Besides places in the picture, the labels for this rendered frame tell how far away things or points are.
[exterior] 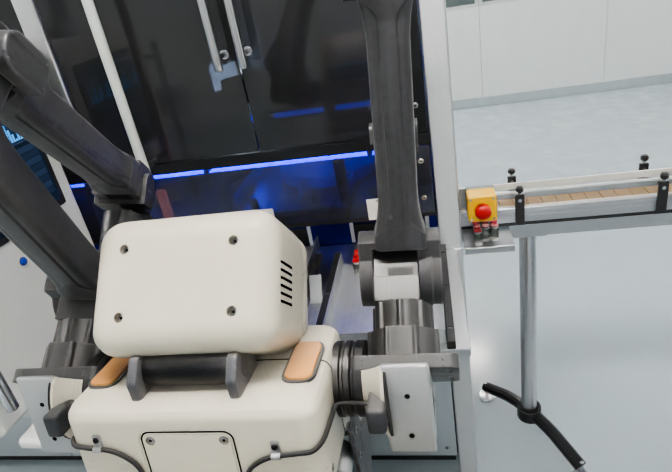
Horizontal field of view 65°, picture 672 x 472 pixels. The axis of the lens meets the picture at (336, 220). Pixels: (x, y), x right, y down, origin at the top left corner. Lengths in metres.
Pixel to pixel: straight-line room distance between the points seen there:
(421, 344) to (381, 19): 0.35
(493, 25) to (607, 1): 1.08
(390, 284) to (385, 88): 0.23
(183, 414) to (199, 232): 0.18
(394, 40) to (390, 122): 0.09
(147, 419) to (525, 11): 5.67
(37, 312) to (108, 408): 0.87
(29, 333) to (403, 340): 1.04
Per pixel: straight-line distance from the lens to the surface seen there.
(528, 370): 1.91
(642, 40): 6.34
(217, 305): 0.54
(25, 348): 1.45
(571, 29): 6.11
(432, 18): 1.26
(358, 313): 1.24
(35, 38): 1.56
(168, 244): 0.58
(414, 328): 0.60
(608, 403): 2.30
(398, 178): 0.61
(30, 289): 1.45
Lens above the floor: 1.60
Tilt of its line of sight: 25 degrees down
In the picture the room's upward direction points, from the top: 10 degrees counter-clockwise
